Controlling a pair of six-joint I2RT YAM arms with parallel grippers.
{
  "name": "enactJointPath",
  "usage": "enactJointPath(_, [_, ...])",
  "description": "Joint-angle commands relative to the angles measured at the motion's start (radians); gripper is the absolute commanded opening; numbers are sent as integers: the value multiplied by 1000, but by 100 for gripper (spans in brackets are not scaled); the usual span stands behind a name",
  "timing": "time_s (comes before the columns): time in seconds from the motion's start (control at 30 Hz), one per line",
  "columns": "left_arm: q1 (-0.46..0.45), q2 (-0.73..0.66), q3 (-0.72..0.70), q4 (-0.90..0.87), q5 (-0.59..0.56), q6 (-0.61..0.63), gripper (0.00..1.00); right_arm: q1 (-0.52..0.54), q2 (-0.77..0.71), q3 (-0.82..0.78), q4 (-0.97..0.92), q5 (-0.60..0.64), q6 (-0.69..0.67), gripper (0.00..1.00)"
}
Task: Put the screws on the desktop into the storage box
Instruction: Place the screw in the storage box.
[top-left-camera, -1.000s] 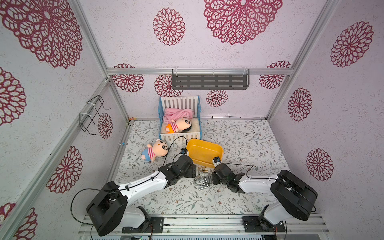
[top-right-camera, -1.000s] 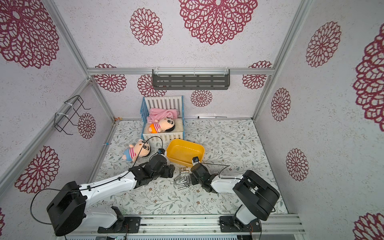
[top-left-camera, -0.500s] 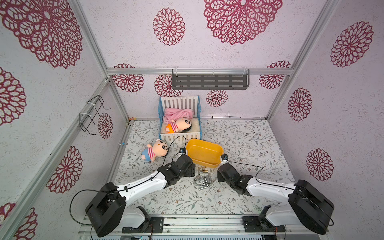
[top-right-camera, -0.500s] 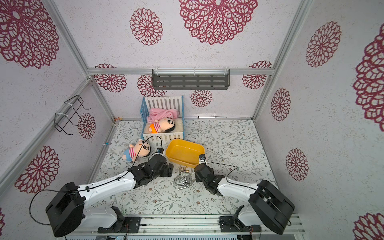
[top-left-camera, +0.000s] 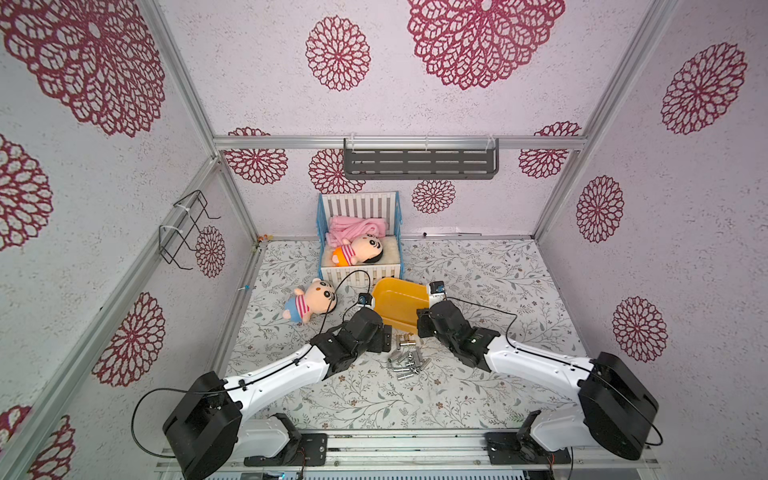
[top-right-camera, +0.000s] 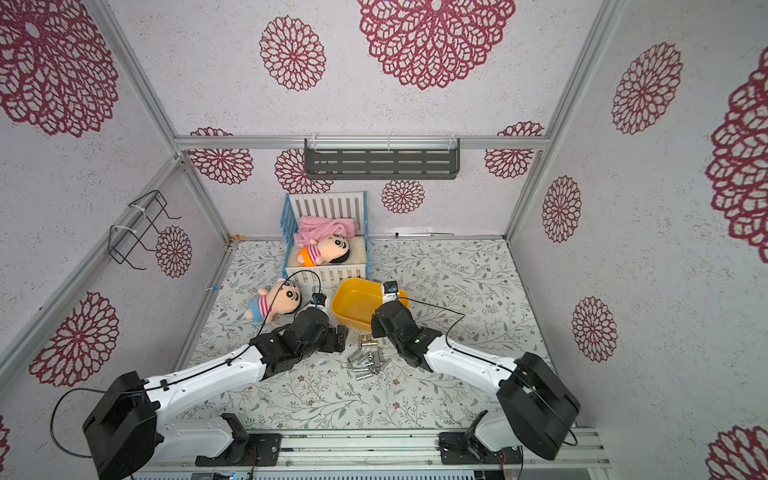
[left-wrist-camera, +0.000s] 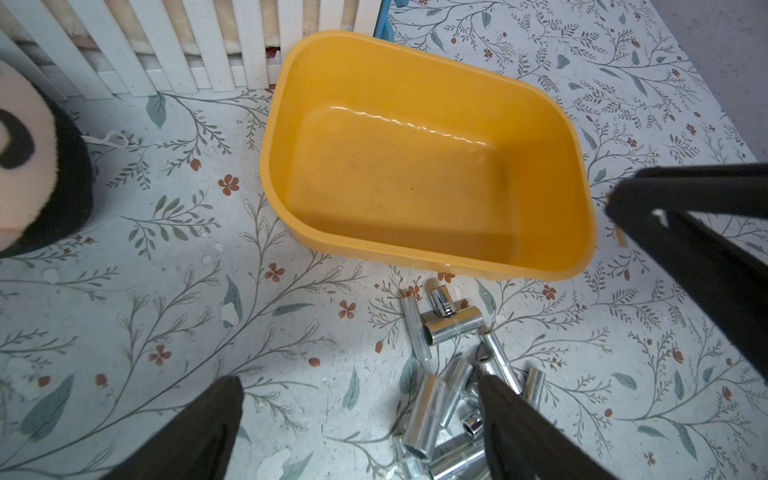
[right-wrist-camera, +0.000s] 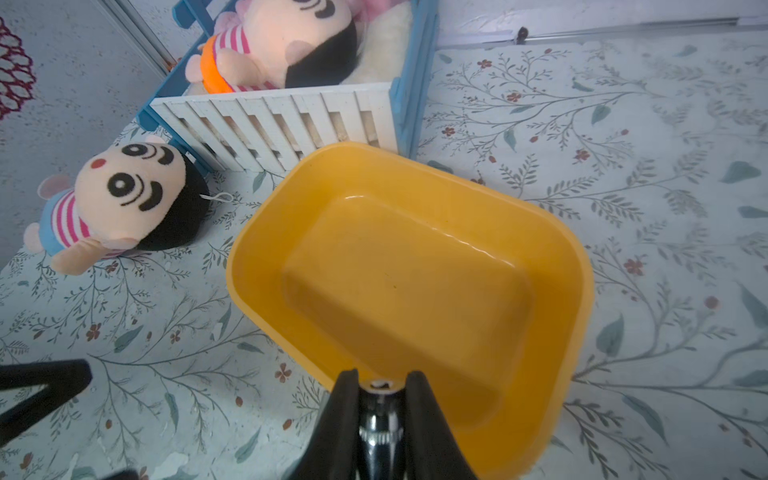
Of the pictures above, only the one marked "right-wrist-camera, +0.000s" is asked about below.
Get metal socket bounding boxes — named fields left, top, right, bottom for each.
left=357, top=379, right=406, bottom=479

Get yellow plastic storage box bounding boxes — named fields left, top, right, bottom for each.
left=226, top=143, right=594, bottom=479

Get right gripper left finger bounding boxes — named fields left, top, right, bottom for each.
left=287, top=369, right=360, bottom=480

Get plush doll on table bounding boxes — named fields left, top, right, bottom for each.
left=23, top=136, right=212, bottom=275

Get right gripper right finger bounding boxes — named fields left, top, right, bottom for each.
left=405, top=371, right=477, bottom=480

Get plush doll in crib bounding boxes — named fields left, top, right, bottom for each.
left=185, top=0, right=363, bottom=94

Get white and blue toy crib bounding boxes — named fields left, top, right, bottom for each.
left=136, top=1, right=439, bottom=175

